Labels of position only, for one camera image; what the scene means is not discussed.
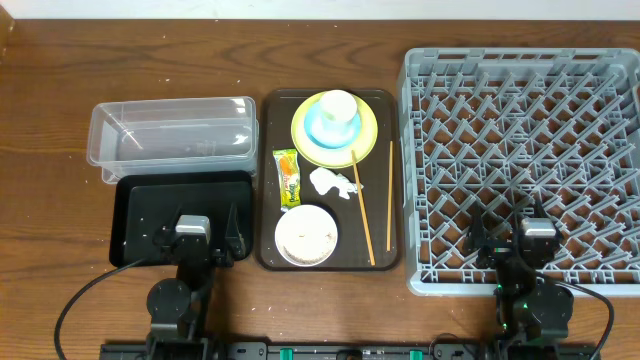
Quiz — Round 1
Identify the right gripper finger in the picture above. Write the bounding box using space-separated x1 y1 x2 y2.
533 200 560 235
464 202 486 253

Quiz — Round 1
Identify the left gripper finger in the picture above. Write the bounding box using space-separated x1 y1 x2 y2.
225 203 246 260
161 206 182 240

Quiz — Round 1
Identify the white bowl with rice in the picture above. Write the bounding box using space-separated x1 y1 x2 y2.
274 205 339 267

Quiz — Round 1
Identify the green snack wrapper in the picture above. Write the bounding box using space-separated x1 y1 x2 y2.
273 149 301 212

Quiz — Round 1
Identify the white tissue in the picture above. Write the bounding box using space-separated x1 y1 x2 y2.
310 167 359 200

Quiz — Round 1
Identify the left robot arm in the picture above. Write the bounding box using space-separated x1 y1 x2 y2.
144 203 248 360

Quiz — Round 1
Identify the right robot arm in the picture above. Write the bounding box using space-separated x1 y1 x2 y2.
463 203 574 359

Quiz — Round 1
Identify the grey dishwasher rack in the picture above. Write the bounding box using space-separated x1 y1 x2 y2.
397 48 639 297

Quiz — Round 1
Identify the black plastic tray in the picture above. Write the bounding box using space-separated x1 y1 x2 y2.
109 171 253 267

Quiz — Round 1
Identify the clear plastic bin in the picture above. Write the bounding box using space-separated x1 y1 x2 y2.
86 96 259 184

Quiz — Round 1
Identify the dark brown serving tray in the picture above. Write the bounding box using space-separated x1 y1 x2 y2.
254 89 403 271

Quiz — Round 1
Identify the left wooden chopstick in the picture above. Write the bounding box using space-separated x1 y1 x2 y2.
350 149 376 266

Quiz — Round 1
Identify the light blue bowl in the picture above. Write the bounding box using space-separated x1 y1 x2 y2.
304 102 362 149

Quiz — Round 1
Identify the yellow plate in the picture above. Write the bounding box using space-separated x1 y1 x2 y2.
291 91 378 169

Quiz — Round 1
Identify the white cup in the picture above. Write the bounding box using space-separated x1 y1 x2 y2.
318 90 357 132

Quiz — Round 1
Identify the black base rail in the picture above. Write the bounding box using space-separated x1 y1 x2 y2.
98 340 601 360

